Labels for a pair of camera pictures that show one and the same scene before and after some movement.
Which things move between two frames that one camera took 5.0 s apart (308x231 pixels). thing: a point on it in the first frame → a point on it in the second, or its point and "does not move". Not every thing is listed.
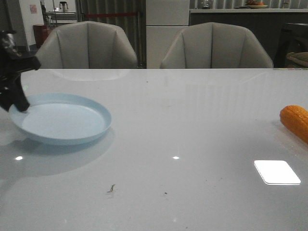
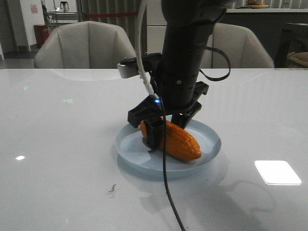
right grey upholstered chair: [215, 45] does not move
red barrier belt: [92, 15] does not move
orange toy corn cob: [295, 118] → [179, 143]
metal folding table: [62, 17] does not move
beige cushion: [299, 58] does not move
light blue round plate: [62, 117] → [132, 150]
